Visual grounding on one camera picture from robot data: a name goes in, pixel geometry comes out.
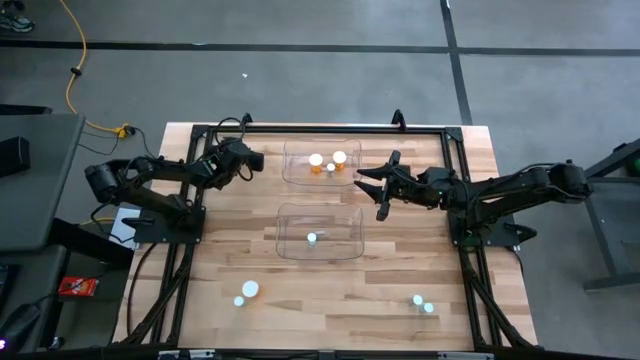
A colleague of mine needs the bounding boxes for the black aluminium table frame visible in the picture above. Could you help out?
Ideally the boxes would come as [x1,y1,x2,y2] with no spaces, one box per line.
[117,124,539,351]

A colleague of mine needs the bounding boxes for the white box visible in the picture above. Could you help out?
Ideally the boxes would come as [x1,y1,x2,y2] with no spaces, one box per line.
[107,207,142,251]

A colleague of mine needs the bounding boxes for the black cable bundle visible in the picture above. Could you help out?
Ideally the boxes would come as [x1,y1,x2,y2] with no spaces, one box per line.
[125,240,157,344]

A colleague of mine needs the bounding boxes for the clear plastic bin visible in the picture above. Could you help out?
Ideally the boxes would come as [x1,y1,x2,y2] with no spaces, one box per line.
[275,202,365,261]
[280,138,363,188]

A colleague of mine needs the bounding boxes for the red box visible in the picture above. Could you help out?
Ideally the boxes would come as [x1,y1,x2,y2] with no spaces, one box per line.
[57,276,99,298]

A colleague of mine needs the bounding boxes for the black power cable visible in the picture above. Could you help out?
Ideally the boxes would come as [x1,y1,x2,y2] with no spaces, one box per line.
[79,125,159,161]

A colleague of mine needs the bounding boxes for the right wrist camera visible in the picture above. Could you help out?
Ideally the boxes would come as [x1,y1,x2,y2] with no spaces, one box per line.
[422,167,452,190]

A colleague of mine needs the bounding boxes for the grey office desk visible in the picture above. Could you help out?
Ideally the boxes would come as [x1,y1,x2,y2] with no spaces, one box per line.
[0,113,85,252]
[0,244,69,351]

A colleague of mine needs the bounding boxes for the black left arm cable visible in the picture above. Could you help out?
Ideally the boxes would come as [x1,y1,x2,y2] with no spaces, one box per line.
[212,116,249,151]

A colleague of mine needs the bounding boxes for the person's shoe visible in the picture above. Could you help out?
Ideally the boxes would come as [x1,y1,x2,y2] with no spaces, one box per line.
[0,12,35,34]

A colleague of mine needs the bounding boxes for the black speaker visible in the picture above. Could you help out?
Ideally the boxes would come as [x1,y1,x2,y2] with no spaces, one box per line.
[0,135,31,177]

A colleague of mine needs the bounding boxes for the silver metal bracket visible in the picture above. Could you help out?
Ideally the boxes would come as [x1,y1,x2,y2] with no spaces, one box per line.
[157,349,216,360]
[437,351,496,360]

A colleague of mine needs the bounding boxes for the yellow extension cable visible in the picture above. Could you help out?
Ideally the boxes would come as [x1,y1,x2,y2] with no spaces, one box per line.
[58,0,132,139]

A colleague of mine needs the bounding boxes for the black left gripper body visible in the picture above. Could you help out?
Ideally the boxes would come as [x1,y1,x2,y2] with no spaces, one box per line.
[212,138,265,190]

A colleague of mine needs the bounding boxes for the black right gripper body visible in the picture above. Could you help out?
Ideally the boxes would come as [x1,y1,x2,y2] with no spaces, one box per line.
[375,149,455,222]

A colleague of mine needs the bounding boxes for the black computer mouse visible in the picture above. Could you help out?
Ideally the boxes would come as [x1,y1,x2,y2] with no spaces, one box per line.
[0,302,44,352]

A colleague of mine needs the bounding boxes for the dark metal table frame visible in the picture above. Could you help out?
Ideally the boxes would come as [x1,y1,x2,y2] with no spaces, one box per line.
[582,138,640,294]

